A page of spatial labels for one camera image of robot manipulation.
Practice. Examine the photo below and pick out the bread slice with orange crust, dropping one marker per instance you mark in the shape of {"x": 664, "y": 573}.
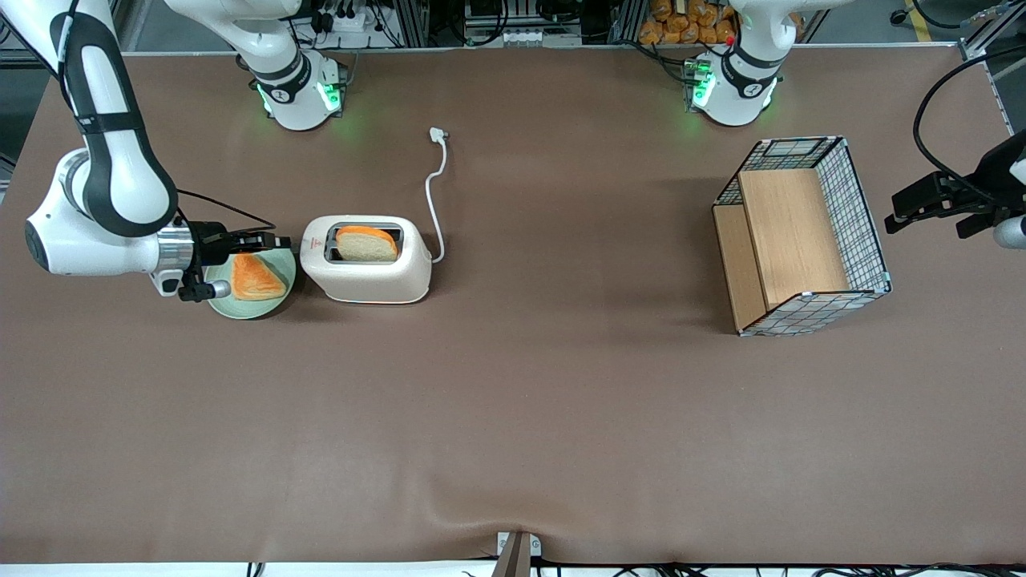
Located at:
{"x": 365, "y": 244}

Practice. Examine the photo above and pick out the white toaster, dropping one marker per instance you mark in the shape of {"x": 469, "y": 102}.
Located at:
{"x": 377, "y": 276}

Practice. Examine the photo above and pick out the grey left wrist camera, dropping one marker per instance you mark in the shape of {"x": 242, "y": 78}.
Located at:
{"x": 1011, "y": 232}

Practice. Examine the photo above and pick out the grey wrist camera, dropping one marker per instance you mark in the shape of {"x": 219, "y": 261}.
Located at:
{"x": 207, "y": 292}
{"x": 1011, "y": 232}

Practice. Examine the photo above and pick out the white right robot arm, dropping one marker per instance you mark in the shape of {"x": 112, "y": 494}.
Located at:
{"x": 120, "y": 184}

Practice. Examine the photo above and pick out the pale green plate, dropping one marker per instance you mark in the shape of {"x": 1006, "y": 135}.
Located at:
{"x": 248, "y": 308}

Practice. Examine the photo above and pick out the metal table edge bracket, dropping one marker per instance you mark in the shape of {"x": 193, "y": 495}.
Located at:
{"x": 517, "y": 551}

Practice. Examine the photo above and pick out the orange triangular pastry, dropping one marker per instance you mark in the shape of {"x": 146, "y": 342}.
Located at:
{"x": 255, "y": 280}

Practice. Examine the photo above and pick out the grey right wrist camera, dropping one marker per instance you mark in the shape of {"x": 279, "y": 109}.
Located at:
{"x": 207, "y": 292}

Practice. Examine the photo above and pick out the aluminium frame profile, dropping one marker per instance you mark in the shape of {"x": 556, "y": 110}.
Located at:
{"x": 990, "y": 24}

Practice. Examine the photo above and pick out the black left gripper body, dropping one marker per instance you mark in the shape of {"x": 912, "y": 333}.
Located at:
{"x": 991, "y": 175}

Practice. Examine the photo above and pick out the white power strip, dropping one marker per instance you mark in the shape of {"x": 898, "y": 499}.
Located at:
{"x": 349, "y": 22}

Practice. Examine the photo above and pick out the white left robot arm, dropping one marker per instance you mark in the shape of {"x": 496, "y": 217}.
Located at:
{"x": 733, "y": 88}

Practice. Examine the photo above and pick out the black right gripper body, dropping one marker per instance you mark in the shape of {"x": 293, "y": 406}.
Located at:
{"x": 210, "y": 244}

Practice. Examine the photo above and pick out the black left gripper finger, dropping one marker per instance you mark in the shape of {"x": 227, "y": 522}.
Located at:
{"x": 922, "y": 195}
{"x": 898, "y": 222}

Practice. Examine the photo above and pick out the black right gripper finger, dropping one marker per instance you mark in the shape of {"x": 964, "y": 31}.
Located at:
{"x": 272, "y": 244}
{"x": 255, "y": 235}

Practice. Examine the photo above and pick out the white terminal block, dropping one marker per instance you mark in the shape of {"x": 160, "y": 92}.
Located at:
{"x": 539, "y": 38}

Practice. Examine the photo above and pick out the pile of bread rolls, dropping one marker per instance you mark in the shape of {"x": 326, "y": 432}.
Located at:
{"x": 681, "y": 24}

